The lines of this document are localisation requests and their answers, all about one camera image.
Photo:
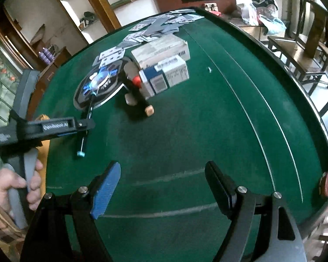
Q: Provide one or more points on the wooden cabinet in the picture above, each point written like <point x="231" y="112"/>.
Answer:
<point x="52" y="65"/>

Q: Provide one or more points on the wooden chair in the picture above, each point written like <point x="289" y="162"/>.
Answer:
<point x="300" y="57"/>

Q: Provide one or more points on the small blue and white carton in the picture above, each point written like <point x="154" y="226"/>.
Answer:
<point x="169" y="73"/>

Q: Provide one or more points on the flower wall picture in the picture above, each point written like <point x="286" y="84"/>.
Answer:
<point x="0" y="92"/>

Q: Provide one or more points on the person's left forearm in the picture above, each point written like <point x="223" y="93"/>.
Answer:
<point x="0" y="226"/>

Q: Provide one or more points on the thin rod with teal tip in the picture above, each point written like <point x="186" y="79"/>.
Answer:
<point x="81" y="155"/>

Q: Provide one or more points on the large white carton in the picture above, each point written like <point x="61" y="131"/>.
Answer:
<point x="161" y="47"/>

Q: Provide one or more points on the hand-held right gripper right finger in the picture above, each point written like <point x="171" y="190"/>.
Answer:
<point x="221" y="193"/>

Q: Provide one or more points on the person's left hand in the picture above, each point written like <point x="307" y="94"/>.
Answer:
<point x="5" y="185"/>

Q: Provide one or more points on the cardboard box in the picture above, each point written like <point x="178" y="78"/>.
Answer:
<point x="45" y="155"/>

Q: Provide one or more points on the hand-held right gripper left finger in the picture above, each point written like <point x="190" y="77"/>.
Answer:
<point x="106" y="191"/>

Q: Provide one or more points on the dark green shelf item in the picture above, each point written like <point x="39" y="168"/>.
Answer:
<point x="88" y="17"/>

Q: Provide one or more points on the black round printed mat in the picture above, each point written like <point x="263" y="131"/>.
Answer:
<point x="109" y="87"/>

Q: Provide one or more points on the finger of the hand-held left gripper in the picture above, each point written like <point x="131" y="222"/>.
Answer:
<point x="82" y="125"/>

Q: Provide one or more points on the heap of plastic bags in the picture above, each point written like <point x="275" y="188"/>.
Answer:
<point x="265" y="15"/>

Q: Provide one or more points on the pile of playing cards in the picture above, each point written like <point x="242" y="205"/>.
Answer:
<point x="153" y="27"/>

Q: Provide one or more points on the small red cap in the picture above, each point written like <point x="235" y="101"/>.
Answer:
<point x="137" y="81"/>

